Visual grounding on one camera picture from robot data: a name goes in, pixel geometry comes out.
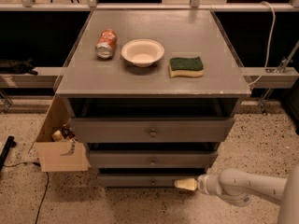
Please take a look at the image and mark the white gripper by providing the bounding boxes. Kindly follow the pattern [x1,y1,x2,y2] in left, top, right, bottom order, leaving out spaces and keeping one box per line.
[174,175,222,196]

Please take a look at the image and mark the grey bottom drawer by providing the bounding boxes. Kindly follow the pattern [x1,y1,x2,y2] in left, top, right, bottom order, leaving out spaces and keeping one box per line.
[99,174,198,188]

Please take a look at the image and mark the grey drawer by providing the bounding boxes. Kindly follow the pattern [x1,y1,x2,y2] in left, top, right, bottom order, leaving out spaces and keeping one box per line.
[99,174,198,188]
[70,118,235,143]
[89,150,218,168]

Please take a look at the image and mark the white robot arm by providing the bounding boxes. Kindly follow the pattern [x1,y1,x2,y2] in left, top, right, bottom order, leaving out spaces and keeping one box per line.
[174,164,299,224]

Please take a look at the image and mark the grey middle drawer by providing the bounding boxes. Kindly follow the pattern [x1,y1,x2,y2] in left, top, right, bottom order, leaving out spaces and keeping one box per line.
[89,150,218,168]

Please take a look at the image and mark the grey drawer cabinet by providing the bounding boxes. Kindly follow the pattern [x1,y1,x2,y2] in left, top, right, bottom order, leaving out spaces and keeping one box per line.
[56,10,250,175]

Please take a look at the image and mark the grey top drawer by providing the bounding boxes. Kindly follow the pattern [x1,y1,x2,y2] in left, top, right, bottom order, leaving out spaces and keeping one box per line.
[70,118,235,143]

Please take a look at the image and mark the green yellow sponge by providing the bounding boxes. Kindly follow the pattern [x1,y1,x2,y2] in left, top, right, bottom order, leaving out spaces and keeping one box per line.
[169,57,204,77]

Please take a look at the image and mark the cardboard box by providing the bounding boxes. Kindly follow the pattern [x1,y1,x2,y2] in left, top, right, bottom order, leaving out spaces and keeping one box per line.
[35,97,90,172]

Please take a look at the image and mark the snack packets in box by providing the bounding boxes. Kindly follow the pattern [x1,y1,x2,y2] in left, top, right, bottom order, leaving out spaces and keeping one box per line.
[51,124,76,142]

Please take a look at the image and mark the white paper bowl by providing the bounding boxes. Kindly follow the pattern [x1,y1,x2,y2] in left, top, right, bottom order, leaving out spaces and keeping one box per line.
[121,39,164,67]

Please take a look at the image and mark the orange soda can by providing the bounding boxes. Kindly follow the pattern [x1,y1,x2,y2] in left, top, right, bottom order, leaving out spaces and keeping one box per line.
[95,29,118,59]

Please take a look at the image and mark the black pole on floor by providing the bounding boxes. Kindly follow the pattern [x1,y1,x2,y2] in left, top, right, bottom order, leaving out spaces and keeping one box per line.
[0,135,17,171]

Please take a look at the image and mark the black floor cable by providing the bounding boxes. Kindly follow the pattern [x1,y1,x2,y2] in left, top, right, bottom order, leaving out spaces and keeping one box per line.
[2,161,50,224]

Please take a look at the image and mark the metal frame rail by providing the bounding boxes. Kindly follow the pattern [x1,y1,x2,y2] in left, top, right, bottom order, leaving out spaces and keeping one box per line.
[0,0,264,11]

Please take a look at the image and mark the white cable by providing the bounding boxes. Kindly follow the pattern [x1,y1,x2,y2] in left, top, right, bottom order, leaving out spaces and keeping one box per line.
[248,0,278,87]

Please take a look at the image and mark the black object on rail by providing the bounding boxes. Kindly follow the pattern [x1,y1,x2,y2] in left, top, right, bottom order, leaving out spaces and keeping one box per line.
[0,59,38,76]

